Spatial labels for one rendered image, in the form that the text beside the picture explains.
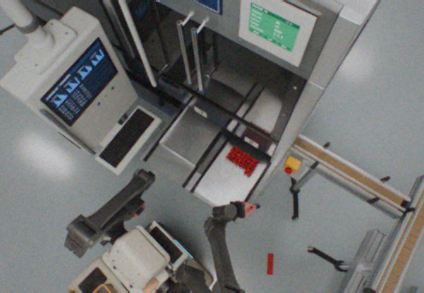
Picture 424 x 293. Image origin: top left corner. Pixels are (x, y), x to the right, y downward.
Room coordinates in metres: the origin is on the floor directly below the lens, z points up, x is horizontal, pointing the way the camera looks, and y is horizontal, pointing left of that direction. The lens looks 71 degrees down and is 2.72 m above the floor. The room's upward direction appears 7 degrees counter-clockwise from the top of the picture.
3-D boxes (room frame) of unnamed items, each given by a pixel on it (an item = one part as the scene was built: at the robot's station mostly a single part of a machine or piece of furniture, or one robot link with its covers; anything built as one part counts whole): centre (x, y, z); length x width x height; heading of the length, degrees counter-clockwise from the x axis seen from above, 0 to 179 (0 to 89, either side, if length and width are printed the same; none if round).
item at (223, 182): (0.44, -0.10, 0.90); 0.34 x 0.26 x 0.04; 139
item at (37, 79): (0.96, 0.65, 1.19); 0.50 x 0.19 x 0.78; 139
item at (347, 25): (0.51, -0.38, 1.05); 0.06 x 0.06 x 2.10; 49
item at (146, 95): (1.16, 0.41, 0.73); 1.98 x 0.01 x 0.25; 49
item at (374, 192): (0.38, -0.75, 0.92); 0.69 x 0.16 x 0.16; 49
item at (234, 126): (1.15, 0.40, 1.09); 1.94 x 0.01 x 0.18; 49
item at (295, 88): (0.53, -0.32, 1.40); 0.04 x 0.01 x 0.80; 49
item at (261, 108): (0.66, -0.18, 1.51); 0.43 x 0.01 x 0.59; 49
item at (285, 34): (0.60, -0.22, 1.96); 0.21 x 0.01 x 0.21; 49
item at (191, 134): (0.75, 0.08, 0.90); 0.34 x 0.26 x 0.04; 139
